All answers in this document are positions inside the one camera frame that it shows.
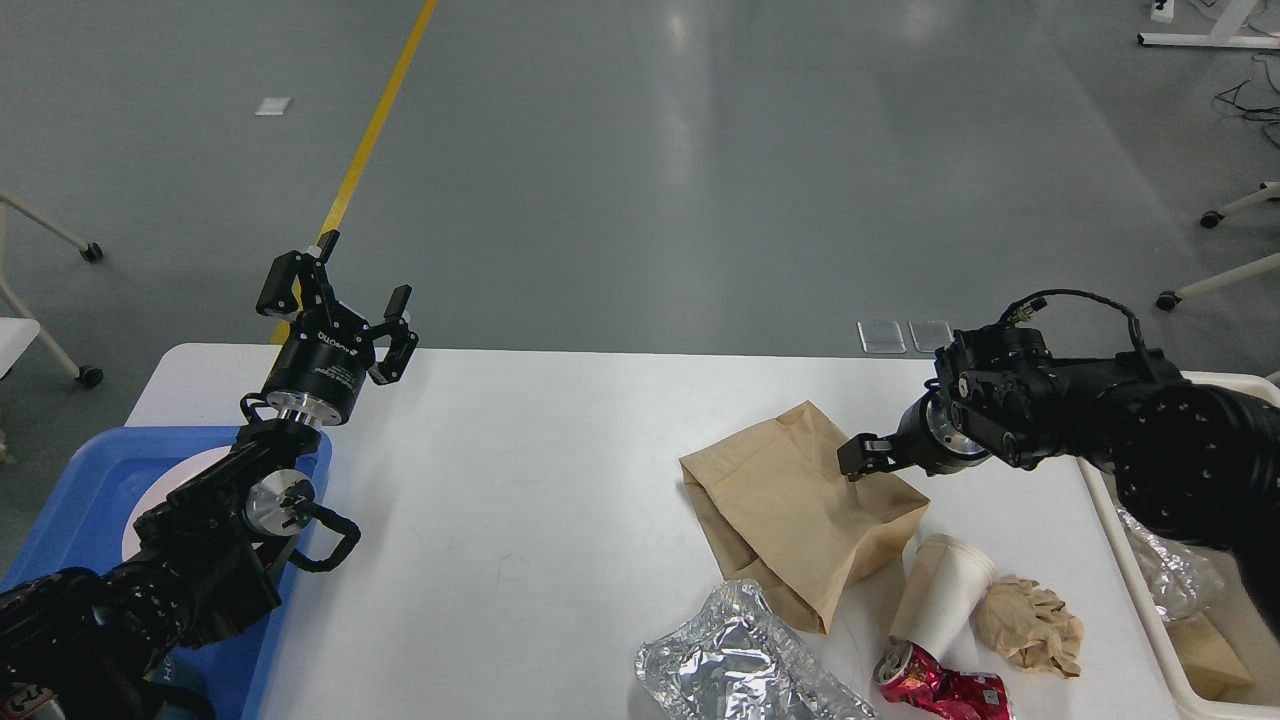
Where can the brown paper bag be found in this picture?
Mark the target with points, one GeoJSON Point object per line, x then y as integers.
{"type": "Point", "coordinates": [776, 509]}

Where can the clear floor plates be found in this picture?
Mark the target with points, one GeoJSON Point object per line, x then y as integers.
{"type": "Point", "coordinates": [888, 337]}

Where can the pink plate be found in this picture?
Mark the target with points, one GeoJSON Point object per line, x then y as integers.
{"type": "Point", "coordinates": [168, 481]}

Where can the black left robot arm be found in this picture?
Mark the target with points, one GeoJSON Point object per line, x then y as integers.
{"type": "Point", "coordinates": [84, 645]}

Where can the beige plastic bin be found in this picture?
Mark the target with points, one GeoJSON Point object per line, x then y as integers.
{"type": "Point", "coordinates": [1233, 615]}

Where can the white side table corner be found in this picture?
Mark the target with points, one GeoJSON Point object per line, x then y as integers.
{"type": "Point", "coordinates": [17, 334]}

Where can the grey chair with casters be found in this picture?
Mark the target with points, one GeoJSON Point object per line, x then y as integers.
{"type": "Point", "coordinates": [46, 278]}

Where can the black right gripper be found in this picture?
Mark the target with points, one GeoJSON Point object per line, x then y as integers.
{"type": "Point", "coordinates": [925, 439]}

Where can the crushed white paper cup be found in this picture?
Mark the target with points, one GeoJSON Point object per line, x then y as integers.
{"type": "Point", "coordinates": [947, 579]}

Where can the brown paper in bin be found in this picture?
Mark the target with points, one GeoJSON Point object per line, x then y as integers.
{"type": "Point", "coordinates": [1206, 657]}

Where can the white table frame base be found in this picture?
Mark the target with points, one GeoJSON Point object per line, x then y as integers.
{"type": "Point", "coordinates": [1230, 30]}

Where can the crumpled brown paper ball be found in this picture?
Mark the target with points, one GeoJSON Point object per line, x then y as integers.
{"type": "Point", "coordinates": [1029, 626]}

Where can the white caster stand legs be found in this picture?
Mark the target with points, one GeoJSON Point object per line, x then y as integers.
{"type": "Point", "coordinates": [1264, 195]}

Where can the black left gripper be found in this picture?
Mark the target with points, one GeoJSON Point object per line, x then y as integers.
{"type": "Point", "coordinates": [320, 366]}

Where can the crushed red can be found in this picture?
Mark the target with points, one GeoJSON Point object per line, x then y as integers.
{"type": "Point", "coordinates": [907, 673]}

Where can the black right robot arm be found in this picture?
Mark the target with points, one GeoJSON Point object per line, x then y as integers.
{"type": "Point", "coordinates": [1194, 463]}

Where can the aluminium foil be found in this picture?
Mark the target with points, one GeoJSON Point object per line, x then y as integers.
{"type": "Point", "coordinates": [1182, 582]}
{"type": "Point", "coordinates": [735, 658]}

